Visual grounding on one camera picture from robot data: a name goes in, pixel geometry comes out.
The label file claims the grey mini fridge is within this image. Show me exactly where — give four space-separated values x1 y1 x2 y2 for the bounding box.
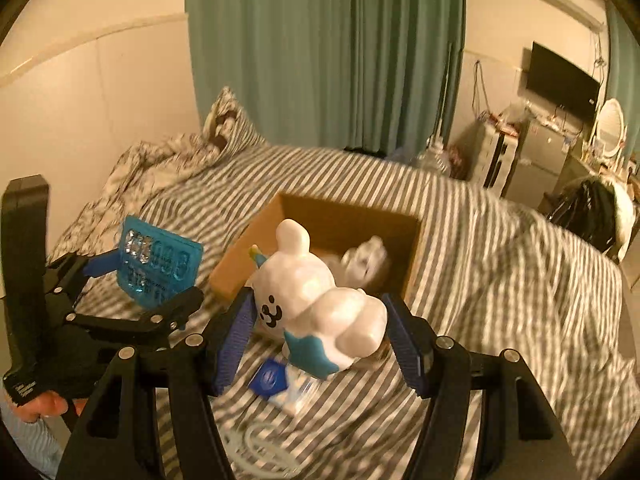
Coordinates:
501 121 585 207

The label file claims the round white vanity mirror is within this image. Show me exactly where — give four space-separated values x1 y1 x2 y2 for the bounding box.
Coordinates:
594 98 629 160

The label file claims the black television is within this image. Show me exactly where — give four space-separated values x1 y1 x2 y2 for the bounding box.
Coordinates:
526 41 602 122

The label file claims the blue blister pack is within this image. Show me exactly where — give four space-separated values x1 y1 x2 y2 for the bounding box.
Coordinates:
116 215 205 311

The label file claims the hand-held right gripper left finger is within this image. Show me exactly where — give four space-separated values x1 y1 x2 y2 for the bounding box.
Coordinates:
55 287 261 480

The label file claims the person's left hand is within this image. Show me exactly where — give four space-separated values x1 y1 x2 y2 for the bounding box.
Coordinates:
10 389 87 423

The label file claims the person's left forearm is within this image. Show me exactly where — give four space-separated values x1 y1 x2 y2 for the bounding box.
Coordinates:
0 400 66 480

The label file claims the striped pillow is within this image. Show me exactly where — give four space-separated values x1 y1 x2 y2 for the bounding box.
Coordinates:
201 86 272 156

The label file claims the white appliance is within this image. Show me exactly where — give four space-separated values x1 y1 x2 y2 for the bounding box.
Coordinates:
469 121 522 192

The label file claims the white plastic ring object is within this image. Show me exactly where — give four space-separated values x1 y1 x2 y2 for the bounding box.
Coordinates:
220 419 321 480

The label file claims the marble patterned blanket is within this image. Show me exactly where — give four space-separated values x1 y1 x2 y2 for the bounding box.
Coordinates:
50 131 233 266

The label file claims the cardboard box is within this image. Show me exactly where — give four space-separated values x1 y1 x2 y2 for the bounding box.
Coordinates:
209 191 426 321

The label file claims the green curtain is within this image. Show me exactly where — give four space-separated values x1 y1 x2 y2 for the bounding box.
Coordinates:
184 0 468 158
604 2 640 103

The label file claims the grey striped duvet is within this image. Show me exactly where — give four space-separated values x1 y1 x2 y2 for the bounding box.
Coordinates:
50 144 628 480

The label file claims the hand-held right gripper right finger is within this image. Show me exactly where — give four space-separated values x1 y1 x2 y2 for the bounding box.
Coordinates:
382 291 583 480

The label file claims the blue and white packet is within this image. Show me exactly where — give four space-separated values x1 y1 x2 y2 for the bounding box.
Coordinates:
248 358 322 417

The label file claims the black bag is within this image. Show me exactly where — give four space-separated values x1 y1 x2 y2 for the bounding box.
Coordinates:
544 175 637 262

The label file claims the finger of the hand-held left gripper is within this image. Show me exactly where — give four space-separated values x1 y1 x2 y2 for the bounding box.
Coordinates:
46 249 123 306
65 286 205 356

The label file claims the clear plastic bottle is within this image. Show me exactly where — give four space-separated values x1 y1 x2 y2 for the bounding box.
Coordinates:
411 135 452 177

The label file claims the white bear plush toy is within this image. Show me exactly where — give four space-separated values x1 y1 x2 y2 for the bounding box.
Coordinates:
248 218 389 381

